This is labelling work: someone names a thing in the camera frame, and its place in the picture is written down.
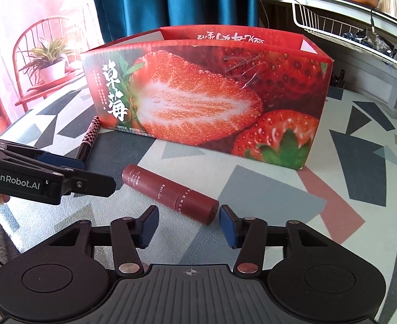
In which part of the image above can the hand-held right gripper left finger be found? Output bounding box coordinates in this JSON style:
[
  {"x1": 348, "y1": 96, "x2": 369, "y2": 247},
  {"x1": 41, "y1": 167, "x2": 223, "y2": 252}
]
[{"x1": 46, "y1": 205, "x2": 159, "y2": 275}]

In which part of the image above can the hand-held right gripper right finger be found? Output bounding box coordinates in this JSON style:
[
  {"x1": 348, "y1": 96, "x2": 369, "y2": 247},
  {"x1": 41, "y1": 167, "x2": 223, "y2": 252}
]
[{"x1": 219, "y1": 204, "x2": 337, "y2": 275}]

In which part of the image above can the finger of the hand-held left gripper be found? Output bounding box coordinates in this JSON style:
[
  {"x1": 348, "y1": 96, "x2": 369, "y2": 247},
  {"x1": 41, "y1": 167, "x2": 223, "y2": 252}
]
[
  {"x1": 48, "y1": 168, "x2": 117, "y2": 197},
  {"x1": 0, "y1": 136, "x2": 86, "y2": 170}
]

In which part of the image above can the dark red roll-on tube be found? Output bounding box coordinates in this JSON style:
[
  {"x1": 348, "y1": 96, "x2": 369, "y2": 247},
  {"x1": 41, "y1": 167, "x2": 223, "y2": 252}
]
[{"x1": 122, "y1": 164, "x2": 220, "y2": 225}]

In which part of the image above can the checkered pen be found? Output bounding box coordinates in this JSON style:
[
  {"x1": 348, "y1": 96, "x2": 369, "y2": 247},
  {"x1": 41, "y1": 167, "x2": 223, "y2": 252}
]
[{"x1": 75, "y1": 116, "x2": 101, "y2": 163}]

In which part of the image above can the red strawberry print cardboard box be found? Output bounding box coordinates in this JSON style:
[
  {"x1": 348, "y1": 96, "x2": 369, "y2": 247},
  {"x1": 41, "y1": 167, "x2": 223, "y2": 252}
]
[{"x1": 80, "y1": 25, "x2": 334, "y2": 170}]

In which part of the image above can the blue satin curtain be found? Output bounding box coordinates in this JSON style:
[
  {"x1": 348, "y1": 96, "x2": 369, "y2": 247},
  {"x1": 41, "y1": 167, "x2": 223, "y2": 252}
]
[{"x1": 88, "y1": 0, "x2": 260, "y2": 38}]

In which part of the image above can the pile of blue packets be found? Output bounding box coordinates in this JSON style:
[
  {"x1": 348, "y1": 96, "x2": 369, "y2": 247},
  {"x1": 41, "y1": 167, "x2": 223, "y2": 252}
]
[{"x1": 342, "y1": 29, "x2": 393, "y2": 56}]

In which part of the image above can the clear cotton swab box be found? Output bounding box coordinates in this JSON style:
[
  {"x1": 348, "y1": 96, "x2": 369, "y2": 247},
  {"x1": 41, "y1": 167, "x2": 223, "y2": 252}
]
[{"x1": 378, "y1": 0, "x2": 397, "y2": 17}]

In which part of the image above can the white wire basket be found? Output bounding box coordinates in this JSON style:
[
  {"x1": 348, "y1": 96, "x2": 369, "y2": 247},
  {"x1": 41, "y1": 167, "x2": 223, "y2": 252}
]
[{"x1": 291, "y1": 0, "x2": 397, "y2": 71}]

